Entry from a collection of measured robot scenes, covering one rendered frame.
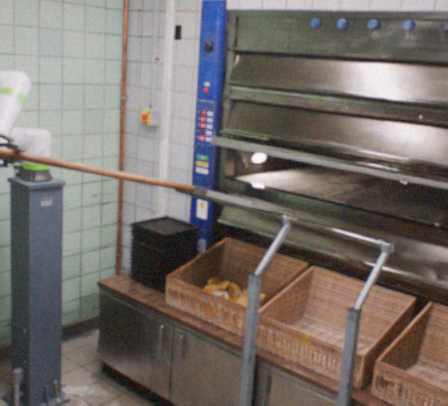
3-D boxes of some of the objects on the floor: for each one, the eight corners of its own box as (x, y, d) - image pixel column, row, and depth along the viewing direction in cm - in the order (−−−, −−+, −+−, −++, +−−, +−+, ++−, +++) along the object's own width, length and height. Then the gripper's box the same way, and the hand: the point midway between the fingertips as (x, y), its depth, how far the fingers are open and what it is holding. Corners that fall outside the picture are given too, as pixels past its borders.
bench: (164, 345, 394) (168, 260, 382) (582, 556, 243) (611, 427, 231) (93, 375, 352) (95, 281, 340) (546, 654, 201) (579, 501, 189)
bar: (169, 388, 344) (179, 185, 320) (372, 503, 265) (407, 245, 240) (126, 410, 320) (133, 193, 296) (335, 543, 241) (369, 262, 217)
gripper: (-3, 125, 220) (35, 135, 205) (-13, 168, 220) (24, 181, 205) (-22, 121, 214) (16, 130, 199) (-32, 165, 214) (5, 178, 200)
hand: (14, 154), depth 204 cm, fingers closed on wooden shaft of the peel, 3 cm apart
